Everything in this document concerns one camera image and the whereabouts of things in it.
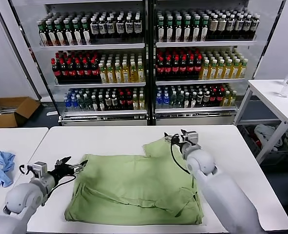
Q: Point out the white cap beige label bottle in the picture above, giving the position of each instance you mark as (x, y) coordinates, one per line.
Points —
(255, 25)
(247, 25)
(239, 25)
(230, 26)
(221, 26)
(213, 26)

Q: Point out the bundle of metal rods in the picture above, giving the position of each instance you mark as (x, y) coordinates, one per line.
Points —
(5, 110)

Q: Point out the green cap yellow drink bottle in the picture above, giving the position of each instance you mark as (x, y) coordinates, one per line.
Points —
(227, 71)
(212, 72)
(234, 71)
(204, 72)
(219, 71)
(242, 70)

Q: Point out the white cap yellow drink bottle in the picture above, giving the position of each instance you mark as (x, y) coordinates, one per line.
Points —
(133, 75)
(125, 75)
(110, 75)
(118, 75)
(102, 75)
(140, 74)

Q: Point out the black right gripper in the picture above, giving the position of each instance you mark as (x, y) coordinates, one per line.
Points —
(180, 143)

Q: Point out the small white cap dark bottle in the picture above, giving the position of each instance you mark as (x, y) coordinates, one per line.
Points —
(101, 104)
(186, 101)
(193, 100)
(94, 104)

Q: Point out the crumpled white cloth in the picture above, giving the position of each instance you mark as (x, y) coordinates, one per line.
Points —
(265, 132)

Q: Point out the white cap navy label bottle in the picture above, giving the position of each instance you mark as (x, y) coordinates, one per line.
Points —
(102, 29)
(94, 29)
(129, 28)
(120, 28)
(137, 27)
(110, 28)

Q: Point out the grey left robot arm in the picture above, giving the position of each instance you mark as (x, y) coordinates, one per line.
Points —
(22, 200)

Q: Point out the red cap cola bottle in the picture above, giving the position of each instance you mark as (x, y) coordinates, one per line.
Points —
(56, 73)
(168, 69)
(175, 69)
(182, 69)
(190, 69)
(64, 73)
(80, 72)
(197, 69)
(160, 69)
(71, 72)
(87, 72)
(95, 72)

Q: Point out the green cap dark tea bottle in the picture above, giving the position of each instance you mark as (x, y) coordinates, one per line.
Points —
(178, 33)
(70, 37)
(160, 33)
(169, 33)
(44, 39)
(87, 37)
(196, 32)
(61, 38)
(187, 32)
(78, 37)
(52, 38)
(204, 32)

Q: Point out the green polo shirt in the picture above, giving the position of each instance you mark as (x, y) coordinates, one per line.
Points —
(134, 182)

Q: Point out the blue sports drink bottle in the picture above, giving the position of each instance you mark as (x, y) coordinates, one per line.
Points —
(74, 105)
(159, 102)
(67, 106)
(166, 102)

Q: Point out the small red cap dark bottle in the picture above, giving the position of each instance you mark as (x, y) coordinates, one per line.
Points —
(213, 98)
(220, 98)
(128, 103)
(122, 103)

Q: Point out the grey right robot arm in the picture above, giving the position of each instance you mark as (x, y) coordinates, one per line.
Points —
(219, 190)

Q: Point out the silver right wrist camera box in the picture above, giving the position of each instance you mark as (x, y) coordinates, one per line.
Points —
(191, 137)

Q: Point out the small beige label dark bottle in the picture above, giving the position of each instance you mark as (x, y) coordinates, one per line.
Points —
(206, 98)
(114, 103)
(199, 98)
(108, 103)

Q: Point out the crumpled light blue cloth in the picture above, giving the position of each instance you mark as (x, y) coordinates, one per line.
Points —
(0, 168)

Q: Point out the black framed glass door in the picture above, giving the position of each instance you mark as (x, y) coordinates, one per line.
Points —
(268, 36)
(24, 36)

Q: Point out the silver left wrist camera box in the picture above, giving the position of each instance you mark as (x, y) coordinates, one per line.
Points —
(40, 168)

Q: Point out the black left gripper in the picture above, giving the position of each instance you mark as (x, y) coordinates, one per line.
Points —
(61, 171)

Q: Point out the clear green tinted bottle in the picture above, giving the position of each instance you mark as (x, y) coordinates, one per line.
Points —
(180, 101)
(80, 104)
(87, 104)
(173, 101)

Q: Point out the white beverage display cabinet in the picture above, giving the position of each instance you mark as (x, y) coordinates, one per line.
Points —
(97, 123)
(195, 122)

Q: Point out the small pale yellow tea bottle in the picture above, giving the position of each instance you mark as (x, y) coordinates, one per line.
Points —
(141, 103)
(135, 103)
(232, 99)
(226, 100)

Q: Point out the white side table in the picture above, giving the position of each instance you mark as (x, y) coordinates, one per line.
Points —
(265, 92)

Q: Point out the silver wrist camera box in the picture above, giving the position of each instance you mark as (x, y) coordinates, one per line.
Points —
(191, 137)
(40, 168)

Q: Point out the white metal shelf board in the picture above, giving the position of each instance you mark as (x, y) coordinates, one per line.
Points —
(199, 82)
(195, 111)
(204, 44)
(104, 113)
(100, 85)
(92, 47)

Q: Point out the dark mesh laundry basket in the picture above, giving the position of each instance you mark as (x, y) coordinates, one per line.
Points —
(247, 136)

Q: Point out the open cardboard box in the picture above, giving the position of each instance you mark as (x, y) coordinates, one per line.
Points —
(2, 122)

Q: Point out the small white flat object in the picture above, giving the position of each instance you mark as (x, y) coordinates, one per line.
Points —
(51, 113)

